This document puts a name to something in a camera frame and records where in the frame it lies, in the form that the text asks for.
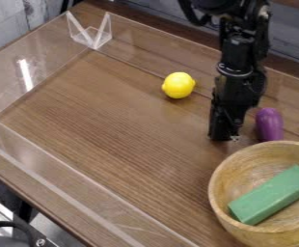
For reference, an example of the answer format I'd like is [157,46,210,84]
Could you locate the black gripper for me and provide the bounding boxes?
[208,62,266,141]

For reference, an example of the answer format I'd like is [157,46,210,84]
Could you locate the purple toy eggplant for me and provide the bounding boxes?
[254,108,282,142]

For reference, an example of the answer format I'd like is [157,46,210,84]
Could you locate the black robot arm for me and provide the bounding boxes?
[177,0,270,141]

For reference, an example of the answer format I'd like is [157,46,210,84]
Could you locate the brown wooden bowl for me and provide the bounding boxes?
[206,141,299,247]

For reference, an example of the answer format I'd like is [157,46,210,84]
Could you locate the yellow toy lemon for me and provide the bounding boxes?
[161,72,196,99]

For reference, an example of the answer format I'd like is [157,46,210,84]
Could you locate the green rectangular block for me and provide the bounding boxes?
[228,165,299,226]

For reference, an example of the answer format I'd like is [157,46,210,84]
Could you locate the clear acrylic tray wall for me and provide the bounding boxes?
[0,122,198,247]

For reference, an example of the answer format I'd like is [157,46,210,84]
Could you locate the clear acrylic corner bracket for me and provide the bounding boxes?
[65,11,112,50]

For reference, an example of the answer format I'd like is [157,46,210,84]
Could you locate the black cable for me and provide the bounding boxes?
[0,219,30,247]

